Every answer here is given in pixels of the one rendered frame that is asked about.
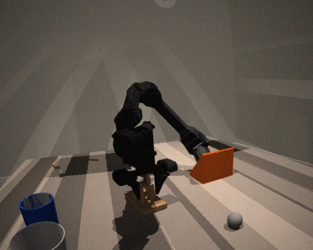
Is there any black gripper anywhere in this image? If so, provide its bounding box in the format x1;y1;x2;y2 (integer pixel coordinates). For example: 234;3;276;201
112;147;177;200

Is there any blue cylindrical cup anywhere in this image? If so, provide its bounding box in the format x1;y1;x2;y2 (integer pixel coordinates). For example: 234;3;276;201
18;193;59;226

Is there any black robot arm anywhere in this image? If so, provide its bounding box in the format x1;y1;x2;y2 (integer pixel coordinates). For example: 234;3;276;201
111;81;210;168

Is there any grey ball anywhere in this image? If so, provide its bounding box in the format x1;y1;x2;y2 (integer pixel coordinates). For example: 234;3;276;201
227;212;243;228

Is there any grey cup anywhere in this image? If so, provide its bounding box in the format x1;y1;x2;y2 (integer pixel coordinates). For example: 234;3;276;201
9;221;67;250

